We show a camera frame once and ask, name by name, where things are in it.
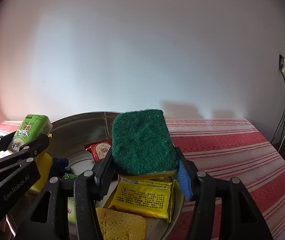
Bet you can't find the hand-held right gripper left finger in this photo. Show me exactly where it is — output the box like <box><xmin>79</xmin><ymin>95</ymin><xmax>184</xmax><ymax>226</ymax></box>
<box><xmin>15</xmin><ymin>150</ymin><xmax>119</xmax><ymax>240</ymax></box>

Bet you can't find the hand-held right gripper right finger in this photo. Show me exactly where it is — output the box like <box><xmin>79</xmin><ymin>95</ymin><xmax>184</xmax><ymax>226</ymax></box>
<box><xmin>174</xmin><ymin>147</ymin><xmax>274</xmax><ymax>240</ymax></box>

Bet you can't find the small green beige tissue pack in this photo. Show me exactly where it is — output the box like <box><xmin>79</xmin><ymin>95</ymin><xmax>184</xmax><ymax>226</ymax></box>
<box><xmin>7</xmin><ymin>114</ymin><xmax>53</xmax><ymax>154</ymax></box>

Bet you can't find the green yellow scrub sponge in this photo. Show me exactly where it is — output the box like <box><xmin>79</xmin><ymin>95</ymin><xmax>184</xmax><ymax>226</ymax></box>
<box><xmin>27</xmin><ymin>152</ymin><xmax>53</xmax><ymax>195</ymax></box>
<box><xmin>111</xmin><ymin>109</ymin><xmax>180</xmax><ymax>178</ymax></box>

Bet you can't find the red foil snack packet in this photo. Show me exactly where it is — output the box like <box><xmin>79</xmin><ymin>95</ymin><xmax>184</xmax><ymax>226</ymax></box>
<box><xmin>84</xmin><ymin>140</ymin><xmax>113</xmax><ymax>162</ymax></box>

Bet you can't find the blue hair scrunchie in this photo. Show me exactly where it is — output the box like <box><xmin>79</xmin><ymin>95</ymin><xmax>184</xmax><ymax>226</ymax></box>
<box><xmin>51</xmin><ymin>157</ymin><xmax>69</xmax><ymax>178</ymax></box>

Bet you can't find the green white tissue pack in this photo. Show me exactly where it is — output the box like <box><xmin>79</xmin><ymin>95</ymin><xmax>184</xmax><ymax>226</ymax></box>
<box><xmin>62</xmin><ymin>172</ymin><xmax>80</xmax><ymax>181</ymax></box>

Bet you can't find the yellow snack packet red print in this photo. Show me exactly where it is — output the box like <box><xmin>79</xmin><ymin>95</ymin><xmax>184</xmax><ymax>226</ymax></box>
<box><xmin>119</xmin><ymin>176</ymin><xmax>173</xmax><ymax>187</ymax></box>

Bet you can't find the yellow snack packet blue strip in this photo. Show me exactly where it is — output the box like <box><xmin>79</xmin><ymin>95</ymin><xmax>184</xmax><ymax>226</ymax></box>
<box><xmin>107</xmin><ymin>180</ymin><xmax>174</xmax><ymax>223</ymax></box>

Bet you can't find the large green leaf tissue pack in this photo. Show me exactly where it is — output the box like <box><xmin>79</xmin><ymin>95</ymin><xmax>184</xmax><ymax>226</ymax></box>
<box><xmin>67</xmin><ymin>197</ymin><xmax>77</xmax><ymax>226</ymax></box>

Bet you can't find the plain yellow sponge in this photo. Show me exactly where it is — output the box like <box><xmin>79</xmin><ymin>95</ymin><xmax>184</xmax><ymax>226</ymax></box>
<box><xmin>95</xmin><ymin>207</ymin><xmax>147</xmax><ymax>240</ymax></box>

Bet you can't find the blue round cookie tin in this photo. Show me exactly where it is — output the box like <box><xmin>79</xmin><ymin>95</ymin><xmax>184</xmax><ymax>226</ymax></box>
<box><xmin>6</xmin><ymin>111</ymin><xmax>184</xmax><ymax>240</ymax></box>

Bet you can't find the red white striped bed cover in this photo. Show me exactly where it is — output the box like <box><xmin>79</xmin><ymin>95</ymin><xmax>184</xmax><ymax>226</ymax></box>
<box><xmin>0</xmin><ymin>119</ymin><xmax>285</xmax><ymax>240</ymax></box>

